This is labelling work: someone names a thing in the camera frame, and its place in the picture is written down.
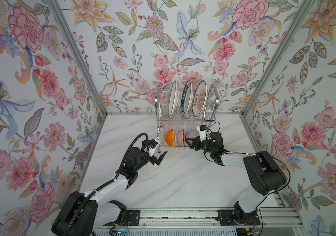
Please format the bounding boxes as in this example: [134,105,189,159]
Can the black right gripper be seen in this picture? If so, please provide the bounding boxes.
[186,136,215,156]

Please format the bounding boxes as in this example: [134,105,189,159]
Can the lavender bowl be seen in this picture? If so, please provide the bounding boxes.
[185,129,198,138]

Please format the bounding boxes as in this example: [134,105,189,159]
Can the pink floral patterned bowl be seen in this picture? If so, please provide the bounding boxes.
[176,129,185,147]

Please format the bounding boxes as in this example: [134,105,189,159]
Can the orange bowl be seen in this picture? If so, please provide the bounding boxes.
[165,129,174,147]

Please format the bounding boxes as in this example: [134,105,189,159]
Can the white plain plate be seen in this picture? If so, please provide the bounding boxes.
[169,81,179,117]

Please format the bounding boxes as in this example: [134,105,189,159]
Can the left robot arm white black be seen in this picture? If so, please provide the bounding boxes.
[51,139,165,236]

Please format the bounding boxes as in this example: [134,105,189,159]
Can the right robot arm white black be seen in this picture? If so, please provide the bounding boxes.
[185,131,289,225]

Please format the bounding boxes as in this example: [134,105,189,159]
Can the steel two-tier dish rack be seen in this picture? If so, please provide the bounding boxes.
[155,82,219,148]

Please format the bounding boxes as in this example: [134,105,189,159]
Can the orange patterned plate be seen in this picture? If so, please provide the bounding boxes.
[193,81,208,118]

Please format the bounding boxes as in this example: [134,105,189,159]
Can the dark rimmed white plate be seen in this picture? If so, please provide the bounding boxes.
[180,81,193,118]

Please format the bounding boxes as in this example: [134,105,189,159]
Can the clear drinking glass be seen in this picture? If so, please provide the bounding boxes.
[160,98,170,117]

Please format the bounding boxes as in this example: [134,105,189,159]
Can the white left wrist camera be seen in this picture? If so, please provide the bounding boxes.
[147,139,158,157]

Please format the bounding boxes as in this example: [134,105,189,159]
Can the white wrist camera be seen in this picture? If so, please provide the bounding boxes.
[197,125,208,142]
[147,139,158,157]

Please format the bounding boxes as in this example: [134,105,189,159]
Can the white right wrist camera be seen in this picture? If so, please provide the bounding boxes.
[197,125,208,142]

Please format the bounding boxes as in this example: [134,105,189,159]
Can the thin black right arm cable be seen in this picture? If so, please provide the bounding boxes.
[203,121,292,195]

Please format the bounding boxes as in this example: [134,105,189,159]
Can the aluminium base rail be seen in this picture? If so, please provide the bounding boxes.
[95,207,304,229]

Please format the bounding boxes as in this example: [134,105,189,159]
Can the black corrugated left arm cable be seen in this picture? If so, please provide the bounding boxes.
[64,132,149,236]

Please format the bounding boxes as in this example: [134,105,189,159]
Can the aluminium left corner frame post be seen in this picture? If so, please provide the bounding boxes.
[47,0,107,118]

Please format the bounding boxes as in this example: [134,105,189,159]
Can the aluminium corner frame post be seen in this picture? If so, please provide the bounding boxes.
[47,0,107,118]
[240,0,316,117]

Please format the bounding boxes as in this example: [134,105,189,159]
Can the aluminium right corner frame post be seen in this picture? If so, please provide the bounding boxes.
[240,0,316,117]

